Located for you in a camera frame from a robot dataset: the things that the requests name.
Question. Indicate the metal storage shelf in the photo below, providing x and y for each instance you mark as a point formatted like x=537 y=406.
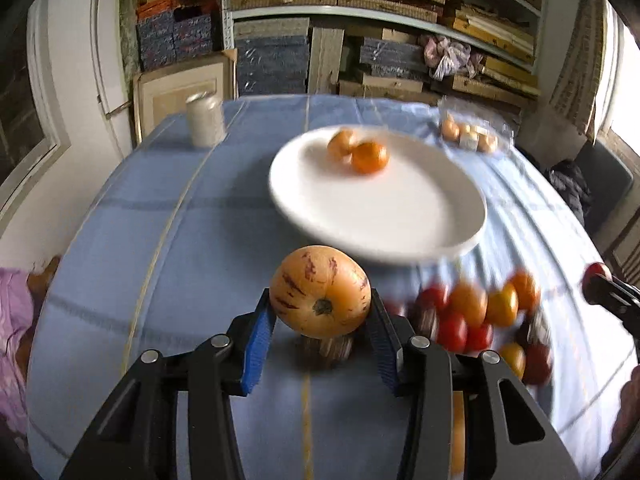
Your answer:
x=359 y=46

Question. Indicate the orange mandarin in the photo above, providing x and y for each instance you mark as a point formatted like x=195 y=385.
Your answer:
x=369 y=157

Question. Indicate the pink plastic bag on shelf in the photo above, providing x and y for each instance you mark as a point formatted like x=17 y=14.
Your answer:
x=445 y=57

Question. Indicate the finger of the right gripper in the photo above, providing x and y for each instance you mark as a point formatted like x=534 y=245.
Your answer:
x=615 y=296

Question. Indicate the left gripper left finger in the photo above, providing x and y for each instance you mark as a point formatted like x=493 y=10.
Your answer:
x=134 y=433

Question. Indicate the striped yellow pepino melon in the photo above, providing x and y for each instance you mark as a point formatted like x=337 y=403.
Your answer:
x=320 y=292

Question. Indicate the white oval plate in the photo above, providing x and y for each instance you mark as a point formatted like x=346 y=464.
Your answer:
x=421 y=207

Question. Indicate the blue checked tablecloth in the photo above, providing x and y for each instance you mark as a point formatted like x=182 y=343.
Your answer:
x=180 y=240

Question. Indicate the clear plastic fruit punnet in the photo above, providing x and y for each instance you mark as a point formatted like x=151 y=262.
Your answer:
x=474 y=127

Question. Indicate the pink cloth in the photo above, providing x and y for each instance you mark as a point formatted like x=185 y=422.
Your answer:
x=17 y=314

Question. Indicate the dark clothes pile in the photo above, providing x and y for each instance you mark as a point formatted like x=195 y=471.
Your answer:
x=567 y=180

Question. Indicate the small red cherry tomato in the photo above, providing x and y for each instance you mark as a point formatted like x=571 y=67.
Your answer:
x=596 y=269

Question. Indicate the person right hand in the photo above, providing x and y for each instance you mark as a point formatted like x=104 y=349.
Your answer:
x=627 y=417

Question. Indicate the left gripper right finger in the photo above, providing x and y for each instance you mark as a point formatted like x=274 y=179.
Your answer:
x=507 y=435

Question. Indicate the dark patterned passion fruit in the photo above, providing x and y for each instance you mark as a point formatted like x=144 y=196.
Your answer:
x=327 y=352

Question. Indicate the pale striped fruit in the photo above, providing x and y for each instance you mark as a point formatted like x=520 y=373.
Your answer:
x=342 y=145

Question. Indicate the framed picture leaning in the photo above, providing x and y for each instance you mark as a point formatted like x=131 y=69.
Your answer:
x=163 y=92

